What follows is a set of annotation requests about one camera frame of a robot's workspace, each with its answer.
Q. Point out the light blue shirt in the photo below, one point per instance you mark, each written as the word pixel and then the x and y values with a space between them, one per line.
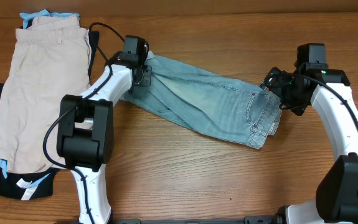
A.
pixel 29 19

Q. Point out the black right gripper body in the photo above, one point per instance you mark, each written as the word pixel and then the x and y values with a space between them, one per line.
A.
pixel 285 89

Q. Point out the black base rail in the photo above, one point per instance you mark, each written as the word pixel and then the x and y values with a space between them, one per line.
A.
pixel 263 219

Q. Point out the light blue denim shorts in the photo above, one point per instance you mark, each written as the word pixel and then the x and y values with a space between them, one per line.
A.
pixel 216 106

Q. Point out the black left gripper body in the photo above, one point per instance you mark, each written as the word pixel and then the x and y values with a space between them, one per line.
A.
pixel 145 76

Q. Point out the beige shorts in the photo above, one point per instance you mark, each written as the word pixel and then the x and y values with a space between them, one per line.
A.
pixel 50 60

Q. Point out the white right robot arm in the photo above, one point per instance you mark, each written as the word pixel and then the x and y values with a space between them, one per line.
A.
pixel 329 92

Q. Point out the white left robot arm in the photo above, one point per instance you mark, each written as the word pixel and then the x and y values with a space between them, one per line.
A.
pixel 85 135

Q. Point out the black garment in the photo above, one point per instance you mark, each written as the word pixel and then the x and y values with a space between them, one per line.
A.
pixel 28 186

